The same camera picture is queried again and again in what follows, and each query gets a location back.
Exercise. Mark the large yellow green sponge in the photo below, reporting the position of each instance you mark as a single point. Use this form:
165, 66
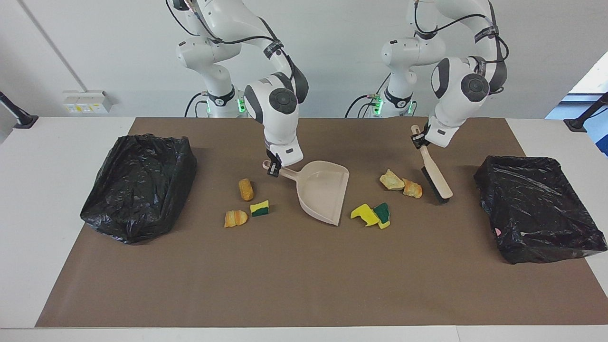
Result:
382, 213

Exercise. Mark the notched all-yellow sponge piece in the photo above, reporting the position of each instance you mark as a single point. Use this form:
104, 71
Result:
363, 213

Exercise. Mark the small yellow green sponge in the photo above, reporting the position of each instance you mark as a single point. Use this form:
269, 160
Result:
260, 208

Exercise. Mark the black bag-lined bin pink spot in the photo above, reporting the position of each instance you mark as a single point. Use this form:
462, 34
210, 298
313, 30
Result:
536, 209

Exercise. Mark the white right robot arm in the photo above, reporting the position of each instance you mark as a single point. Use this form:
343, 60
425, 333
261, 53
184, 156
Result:
280, 123

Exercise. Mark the pale crumbly bread piece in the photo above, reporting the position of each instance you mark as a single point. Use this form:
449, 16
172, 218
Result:
391, 181

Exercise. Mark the cylindrical golden bread roll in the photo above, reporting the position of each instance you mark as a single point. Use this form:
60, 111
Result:
245, 189

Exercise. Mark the beige hand brush black bristles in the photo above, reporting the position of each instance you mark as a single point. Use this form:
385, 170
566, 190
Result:
437, 178

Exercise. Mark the brown table mat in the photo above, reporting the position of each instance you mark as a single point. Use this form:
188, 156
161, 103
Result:
304, 299

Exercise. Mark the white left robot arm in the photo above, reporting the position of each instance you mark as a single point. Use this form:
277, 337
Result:
456, 90

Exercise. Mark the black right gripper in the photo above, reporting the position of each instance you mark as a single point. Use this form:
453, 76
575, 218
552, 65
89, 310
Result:
273, 159

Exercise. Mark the brown croissant end piece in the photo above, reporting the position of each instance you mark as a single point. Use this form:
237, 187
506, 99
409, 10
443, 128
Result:
413, 189

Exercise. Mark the black clamp stand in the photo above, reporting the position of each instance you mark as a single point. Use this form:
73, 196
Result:
577, 124
23, 121

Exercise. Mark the beige plastic dustpan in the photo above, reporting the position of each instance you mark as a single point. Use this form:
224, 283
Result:
323, 190

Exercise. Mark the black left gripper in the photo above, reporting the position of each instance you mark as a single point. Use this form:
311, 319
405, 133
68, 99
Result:
423, 133

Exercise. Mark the striped orange croissant piece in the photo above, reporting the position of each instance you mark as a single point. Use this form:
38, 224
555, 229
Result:
235, 218

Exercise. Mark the white wall socket strip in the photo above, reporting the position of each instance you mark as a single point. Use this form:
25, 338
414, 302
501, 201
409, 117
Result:
85, 102

